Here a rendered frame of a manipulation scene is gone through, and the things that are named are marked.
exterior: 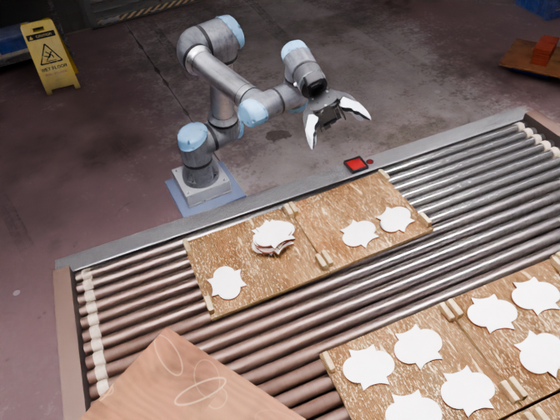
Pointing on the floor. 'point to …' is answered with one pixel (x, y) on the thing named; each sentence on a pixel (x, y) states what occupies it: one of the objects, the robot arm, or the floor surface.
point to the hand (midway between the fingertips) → (341, 132)
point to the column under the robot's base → (208, 201)
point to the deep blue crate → (542, 7)
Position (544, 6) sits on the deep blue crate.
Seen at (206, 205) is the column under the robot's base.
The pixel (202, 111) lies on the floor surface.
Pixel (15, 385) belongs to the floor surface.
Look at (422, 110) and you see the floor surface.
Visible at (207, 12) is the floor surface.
